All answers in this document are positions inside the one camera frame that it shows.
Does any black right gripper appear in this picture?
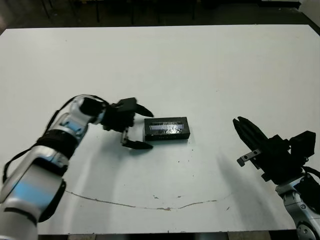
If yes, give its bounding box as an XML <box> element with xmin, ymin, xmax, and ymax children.
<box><xmin>232</xmin><ymin>116</ymin><xmax>305</xmax><ymax>186</ymax></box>

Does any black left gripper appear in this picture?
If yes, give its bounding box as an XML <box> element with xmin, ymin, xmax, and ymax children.
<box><xmin>101</xmin><ymin>101</ymin><xmax>155</xmax><ymax>151</ymax></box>

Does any black printed box lid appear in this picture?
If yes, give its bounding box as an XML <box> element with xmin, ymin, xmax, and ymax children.
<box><xmin>143</xmin><ymin>115</ymin><xmax>191</xmax><ymax>142</ymax></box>

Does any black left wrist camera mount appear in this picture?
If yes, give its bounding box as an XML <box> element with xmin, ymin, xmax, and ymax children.
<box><xmin>117</xmin><ymin>97</ymin><xmax>138</xmax><ymax>113</ymax></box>

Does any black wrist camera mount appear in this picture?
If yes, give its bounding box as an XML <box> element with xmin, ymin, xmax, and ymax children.
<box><xmin>117</xmin><ymin>97</ymin><xmax>138</xmax><ymax>113</ymax></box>
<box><xmin>289</xmin><ymin>129</ymin><xmax>317</xmax><ymax>162</ymax></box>

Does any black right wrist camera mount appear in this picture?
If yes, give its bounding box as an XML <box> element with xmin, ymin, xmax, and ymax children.
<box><xmin>289</xmin><ymin>129</ymin><xmax>317</xmax><ymax>162</ymax></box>

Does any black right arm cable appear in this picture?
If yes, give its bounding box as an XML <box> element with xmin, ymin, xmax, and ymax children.
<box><xmin>301</xmin><ymin>164</ymin><xmax>320</xmax><ymax>181</ymax></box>

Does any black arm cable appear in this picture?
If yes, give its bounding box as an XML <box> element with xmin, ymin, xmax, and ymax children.
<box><xmin>301</xmin><ymin>164</ymin><xmax>320</xmax><ymax>181</ymax></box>
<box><xmin>2</xmin><ymin>94</ymin><xmax>106</xmax><ymax>183</ymax></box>

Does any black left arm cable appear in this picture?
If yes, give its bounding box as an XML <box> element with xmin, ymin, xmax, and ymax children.
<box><xmin>2</xmin><ymin>94</ymin><xmax>106</xmax><ymax>183</ymax></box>

